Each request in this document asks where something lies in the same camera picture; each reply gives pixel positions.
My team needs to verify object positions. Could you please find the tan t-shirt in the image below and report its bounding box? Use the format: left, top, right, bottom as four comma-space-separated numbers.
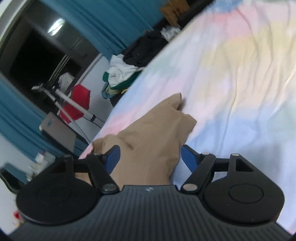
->
81, 93, 197, 188

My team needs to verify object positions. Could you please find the pile of mixed clothes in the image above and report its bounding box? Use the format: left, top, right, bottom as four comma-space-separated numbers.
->
101, 26, 181, 99

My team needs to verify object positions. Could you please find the white dressing table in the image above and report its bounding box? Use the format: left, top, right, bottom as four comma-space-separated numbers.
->
27, 152, 56, 181

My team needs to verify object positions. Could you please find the folded ironing board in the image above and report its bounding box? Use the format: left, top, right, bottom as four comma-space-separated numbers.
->
39, 112, 76, 152

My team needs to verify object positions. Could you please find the red hanging garment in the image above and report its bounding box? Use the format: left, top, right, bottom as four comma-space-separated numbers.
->
59, 84, 91, 124

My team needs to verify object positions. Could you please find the left blue curtain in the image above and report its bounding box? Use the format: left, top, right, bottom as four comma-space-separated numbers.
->
0, 74, 88, 163

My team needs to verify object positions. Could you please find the blue curtain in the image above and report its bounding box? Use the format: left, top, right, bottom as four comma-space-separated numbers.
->
0, 74, 88, 163
42, 0, 167, 59

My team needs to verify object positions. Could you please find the pastel tie-dye bed sheet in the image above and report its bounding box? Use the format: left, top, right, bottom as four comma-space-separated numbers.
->
78, 0, 296, 235

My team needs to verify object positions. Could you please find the right blue curtain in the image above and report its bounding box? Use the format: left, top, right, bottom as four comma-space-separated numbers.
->
42, 0, 167, 59

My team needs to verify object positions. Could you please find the wavy frame vanity mirror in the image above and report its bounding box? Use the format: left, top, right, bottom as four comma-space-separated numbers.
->
1, 163, 28, 194

